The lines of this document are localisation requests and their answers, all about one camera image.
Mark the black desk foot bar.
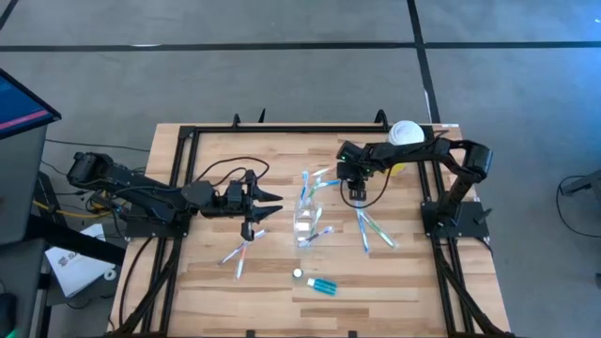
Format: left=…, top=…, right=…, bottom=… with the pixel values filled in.
left=25, top=213, right=127, bottom=267

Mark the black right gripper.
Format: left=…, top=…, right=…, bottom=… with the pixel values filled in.
left=337, top=161, right=372, bottom=202

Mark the blue and white tube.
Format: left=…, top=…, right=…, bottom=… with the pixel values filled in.
left=305, top=276, right=338, bottom=297

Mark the black aluminium rig frame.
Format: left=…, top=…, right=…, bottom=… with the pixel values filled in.
left=110, top=108, right=511, bottom=338

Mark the black floor cable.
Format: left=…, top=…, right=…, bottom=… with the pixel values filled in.
left=555, top=175, right=601, bottom=239
left=44, top=137, right=152, bottom=154

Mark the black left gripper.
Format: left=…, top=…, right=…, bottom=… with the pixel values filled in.
left=213, top=169, right=285, bottom=241

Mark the white paper booklet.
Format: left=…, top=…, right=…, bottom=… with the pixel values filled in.
left=44, top=223, right=117, bottom=299

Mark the black right camera cable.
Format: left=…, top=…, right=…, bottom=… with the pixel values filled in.
left=340, top=124, right=450, bottom=210

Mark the yellow cable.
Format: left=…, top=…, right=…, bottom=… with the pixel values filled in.
left=31, top=199, right=124, bottom=221

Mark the black camera cable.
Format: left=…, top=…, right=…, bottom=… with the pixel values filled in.
left=194, top=156, right=271, bottom=189
left=340, top=124, right=450, bottom=210

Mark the clear plastic square cup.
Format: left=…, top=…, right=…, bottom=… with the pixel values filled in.
left=293, top=201, right=320, bottom=250

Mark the computer monitor blue screen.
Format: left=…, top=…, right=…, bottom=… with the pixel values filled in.
left=0, top=68, right=63, bottom=141

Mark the purple toothbrush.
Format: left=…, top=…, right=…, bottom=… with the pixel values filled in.
left=298, top=226, right=335, bottom=249
left=217, top=228, right=268, bottom=267

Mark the yellow Lysol wipes canister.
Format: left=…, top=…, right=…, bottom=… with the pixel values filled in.
left=382, top=119, right=426, bottom=178

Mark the black left camera cable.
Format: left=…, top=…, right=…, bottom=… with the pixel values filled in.
left=194, top=156, right=271, bottom=189

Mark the grey furniture leg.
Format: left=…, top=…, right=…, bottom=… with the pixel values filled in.
left=560, top=168, right=601, bottom=197

